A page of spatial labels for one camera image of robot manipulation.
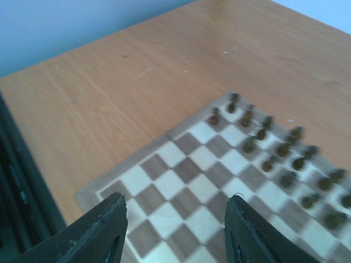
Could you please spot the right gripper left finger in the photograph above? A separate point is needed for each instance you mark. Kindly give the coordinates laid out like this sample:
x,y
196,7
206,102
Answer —
x,y
97,236

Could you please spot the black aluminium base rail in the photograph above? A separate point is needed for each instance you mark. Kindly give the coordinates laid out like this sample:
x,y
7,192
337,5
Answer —
x,y
29,214

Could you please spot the wooden chess board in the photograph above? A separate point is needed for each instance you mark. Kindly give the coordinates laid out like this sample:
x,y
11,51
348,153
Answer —
x,y
175,211

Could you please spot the dark chess pieces row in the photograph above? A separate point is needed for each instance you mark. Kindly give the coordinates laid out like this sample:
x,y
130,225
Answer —
x,y
283,179

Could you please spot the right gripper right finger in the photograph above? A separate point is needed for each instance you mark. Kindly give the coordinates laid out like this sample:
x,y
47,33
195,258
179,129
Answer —
x,y
253,233

